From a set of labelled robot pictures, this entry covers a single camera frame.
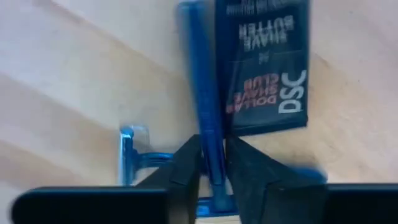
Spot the blue razor handle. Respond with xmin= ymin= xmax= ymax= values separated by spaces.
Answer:
xmin=176 ymin=0 xmax=240 ymax=218

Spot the dark navy shave butter tube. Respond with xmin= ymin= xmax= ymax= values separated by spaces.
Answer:
xmin=213 ymin=0 xmax=311 ymax=138

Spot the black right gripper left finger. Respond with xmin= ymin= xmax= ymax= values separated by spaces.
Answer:
xmin=11 ymin=133 xmax=203 ymax=224

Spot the blue disposable razor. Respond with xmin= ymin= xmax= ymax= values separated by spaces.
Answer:
xmin=119 ymin=124 xmax=328 ymax=188

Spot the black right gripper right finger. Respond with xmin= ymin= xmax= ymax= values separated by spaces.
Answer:
xmin=225 ymin=136 xmax=398 ymax=224

